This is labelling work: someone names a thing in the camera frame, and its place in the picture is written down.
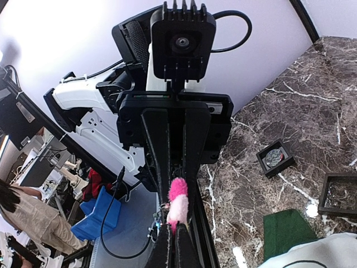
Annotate black square box left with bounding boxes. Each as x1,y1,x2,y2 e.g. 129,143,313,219
256,139,295,179

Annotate black aluminium front rail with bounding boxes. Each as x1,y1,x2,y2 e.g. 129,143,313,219
191,182,220,268

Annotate black square box right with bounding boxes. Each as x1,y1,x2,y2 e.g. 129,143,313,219
318,173,356,219

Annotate white and green garment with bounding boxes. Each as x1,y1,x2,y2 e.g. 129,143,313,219
260,209,356,267

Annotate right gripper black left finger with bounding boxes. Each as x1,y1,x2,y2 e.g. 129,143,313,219
145,224,172,268

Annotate left camera black cable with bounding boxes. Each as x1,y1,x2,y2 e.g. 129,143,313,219
209,10,253,54

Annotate pink flower brooch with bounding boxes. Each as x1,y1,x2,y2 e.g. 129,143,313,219
166,178,189,234

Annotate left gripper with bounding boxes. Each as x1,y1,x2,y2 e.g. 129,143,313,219
117,90,234,222

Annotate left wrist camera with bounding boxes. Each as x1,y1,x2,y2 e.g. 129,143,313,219
146,1,216,93

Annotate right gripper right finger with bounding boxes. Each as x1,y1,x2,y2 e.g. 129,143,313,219
175,223,202,268

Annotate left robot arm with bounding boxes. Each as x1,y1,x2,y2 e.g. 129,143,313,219
44,6,233,218

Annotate left black frame post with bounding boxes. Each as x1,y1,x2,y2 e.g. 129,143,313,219
289,0,320,43

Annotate black square box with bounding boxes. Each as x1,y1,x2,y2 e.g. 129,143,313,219
318,173,356,219
256,139,295,179

